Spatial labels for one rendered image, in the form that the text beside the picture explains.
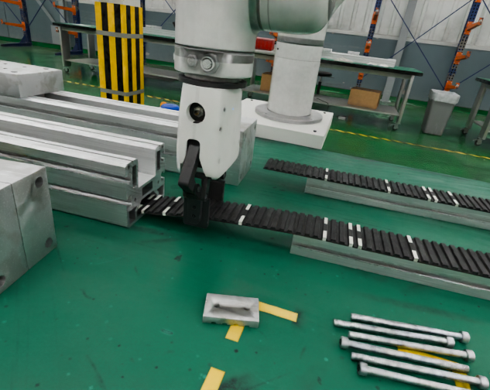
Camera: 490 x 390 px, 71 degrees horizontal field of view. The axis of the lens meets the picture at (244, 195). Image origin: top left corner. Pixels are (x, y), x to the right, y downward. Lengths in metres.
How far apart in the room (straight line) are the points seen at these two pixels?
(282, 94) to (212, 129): 0.59
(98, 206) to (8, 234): 0.12
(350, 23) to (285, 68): 7.12
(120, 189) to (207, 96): 0.16
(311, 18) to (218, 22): 0.08
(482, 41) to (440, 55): 0.71
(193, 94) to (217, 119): 0.03
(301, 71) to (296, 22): 0.58
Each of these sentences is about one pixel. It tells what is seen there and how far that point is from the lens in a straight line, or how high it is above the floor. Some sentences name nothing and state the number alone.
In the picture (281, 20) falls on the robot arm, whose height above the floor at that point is 1.03.
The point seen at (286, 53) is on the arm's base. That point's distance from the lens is 0.93.
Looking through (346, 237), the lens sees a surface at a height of 0.81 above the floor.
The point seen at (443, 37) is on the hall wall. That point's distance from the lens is 8.17.
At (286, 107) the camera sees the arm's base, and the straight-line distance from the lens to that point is 0.94.
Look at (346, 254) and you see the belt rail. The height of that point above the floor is 0.79.
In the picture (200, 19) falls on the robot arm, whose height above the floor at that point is 1.02.
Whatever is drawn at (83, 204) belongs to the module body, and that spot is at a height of 0.80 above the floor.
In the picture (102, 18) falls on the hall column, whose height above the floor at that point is 0.97.
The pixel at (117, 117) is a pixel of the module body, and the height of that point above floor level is 0.86.
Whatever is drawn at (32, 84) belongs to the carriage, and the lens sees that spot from 0.77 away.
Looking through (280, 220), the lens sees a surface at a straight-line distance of 0.43.
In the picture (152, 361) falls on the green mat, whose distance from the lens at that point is 0.30.
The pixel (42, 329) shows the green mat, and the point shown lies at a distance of 0.34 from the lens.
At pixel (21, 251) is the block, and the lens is 0.39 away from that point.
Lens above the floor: 1.02
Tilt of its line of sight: 26 degrees down
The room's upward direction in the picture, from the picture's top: 7 degrees clockwise
